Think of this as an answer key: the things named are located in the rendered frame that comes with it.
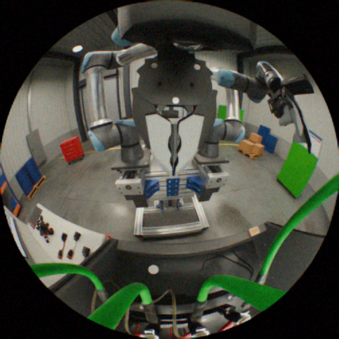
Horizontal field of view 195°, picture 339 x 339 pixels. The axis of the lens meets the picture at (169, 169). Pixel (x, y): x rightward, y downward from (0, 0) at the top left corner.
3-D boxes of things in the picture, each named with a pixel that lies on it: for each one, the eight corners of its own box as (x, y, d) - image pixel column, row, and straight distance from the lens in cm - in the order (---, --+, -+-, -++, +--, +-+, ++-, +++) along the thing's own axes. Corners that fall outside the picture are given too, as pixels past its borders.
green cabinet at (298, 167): (298, 191, 441) (316, 157, 421) (295, 200, 360) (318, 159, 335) (282, 174, 442) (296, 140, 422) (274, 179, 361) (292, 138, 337)
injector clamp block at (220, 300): (214, 287, 53) (233, 291, 40) (216, 305, 56) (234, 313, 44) (128, 289, 53) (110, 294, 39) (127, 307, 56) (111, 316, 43)
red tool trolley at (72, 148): (68, 165, 448) (59, 144, 431) (71, 161, 486) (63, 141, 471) (83, 160, 419) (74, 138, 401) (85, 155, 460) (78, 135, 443)
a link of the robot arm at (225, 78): (203, 64, 89) (222, 62, 41) (218, 67, 91) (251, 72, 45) (202, 79, 89) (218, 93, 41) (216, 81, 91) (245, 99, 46)
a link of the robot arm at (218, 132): (200, 135, 71) (202, 116, 69) (218, 138, 74) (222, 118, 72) (202, 140, 59) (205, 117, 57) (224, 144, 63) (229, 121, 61)
